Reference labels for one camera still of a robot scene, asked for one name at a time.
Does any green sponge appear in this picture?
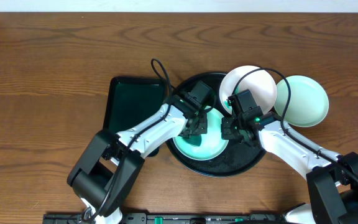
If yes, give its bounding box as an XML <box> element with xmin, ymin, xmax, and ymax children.
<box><xmin>183</xmin><ymin>135</ymin><xmax>202</xmax><ymax>147</ymax></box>

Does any mint green plate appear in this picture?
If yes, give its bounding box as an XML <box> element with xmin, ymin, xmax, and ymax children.
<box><xmin>173</xmin><ymin>108</ymin><xmax>229</xmax><ymax>161</ymax></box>
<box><xmin>284</xmin><ymin>75</ymin><xmax>329</xmax><ymax>128</ymax></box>

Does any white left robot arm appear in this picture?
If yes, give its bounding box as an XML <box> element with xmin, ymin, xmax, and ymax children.
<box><xmin>67</xmin><ymin>93</ymin><xmax>213</xmax><ymax>223</ymax></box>

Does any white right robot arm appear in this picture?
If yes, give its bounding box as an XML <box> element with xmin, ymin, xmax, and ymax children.
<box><xmin>221</xmin><ymin>108</ymin><xmax>358</xmax><ymax>223</ymax></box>

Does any round black tray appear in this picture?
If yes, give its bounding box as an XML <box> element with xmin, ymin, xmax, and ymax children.
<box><xmin>165</xmin><ymin>72</ymin><xmax>269</xmax><ymax>178</ymax></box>

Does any rectangular black tray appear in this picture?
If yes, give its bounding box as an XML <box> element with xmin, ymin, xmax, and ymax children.
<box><xmin>103</xmin><ymin>76</ymin><xmax>166</xmax><ymax>134</ymax></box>

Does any pink plate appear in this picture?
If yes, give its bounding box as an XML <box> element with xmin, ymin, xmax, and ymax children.
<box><xmin>219</xmin><ymin>65</ymin><xmax>277</xmax><ymax>114</ymax></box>

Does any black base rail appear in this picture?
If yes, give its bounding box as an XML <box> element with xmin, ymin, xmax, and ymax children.
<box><xmin>42</xmin><ymin>213</ymin><xmax>288</xmax><ymax>224</ymax></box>

